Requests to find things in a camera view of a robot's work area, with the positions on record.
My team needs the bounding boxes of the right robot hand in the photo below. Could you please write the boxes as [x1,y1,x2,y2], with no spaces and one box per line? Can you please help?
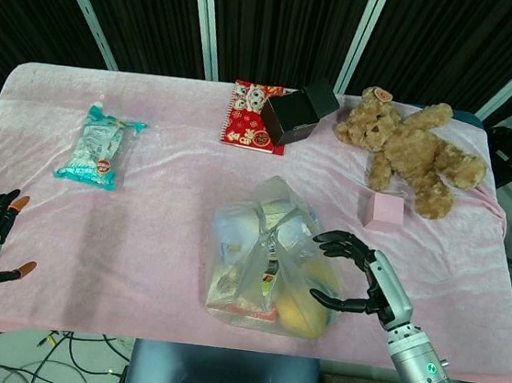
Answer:
[303,227,422,334]

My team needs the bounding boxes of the clear plastic grocery bag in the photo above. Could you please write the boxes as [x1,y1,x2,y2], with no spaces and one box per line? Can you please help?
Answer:
[200,169,357,344]

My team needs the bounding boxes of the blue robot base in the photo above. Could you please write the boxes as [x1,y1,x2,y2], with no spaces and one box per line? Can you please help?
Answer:
[121,336,324,383]

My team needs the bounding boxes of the pink cube block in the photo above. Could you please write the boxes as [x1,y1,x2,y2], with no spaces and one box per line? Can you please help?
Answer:
[363,190,407,234]

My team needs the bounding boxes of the brown teddy bear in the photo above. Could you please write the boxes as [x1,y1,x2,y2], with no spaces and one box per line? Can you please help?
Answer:
[325,82,495,226]

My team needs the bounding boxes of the teal snack packet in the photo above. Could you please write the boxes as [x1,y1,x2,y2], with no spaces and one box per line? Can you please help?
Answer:
[51,90,151,196]

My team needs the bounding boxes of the pink velvet tablecloth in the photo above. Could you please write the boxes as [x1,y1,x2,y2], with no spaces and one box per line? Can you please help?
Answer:
[0,55,512,383]

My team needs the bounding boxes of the open black box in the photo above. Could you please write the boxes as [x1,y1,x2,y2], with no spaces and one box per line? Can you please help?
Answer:
[256,71,345,154]

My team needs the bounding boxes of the red spiral notebook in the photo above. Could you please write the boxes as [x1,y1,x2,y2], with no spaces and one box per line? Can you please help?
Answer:
[217,77,293,157]

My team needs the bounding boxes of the floor cables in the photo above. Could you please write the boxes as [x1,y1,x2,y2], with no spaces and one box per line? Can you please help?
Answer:
[0,321,135,383]

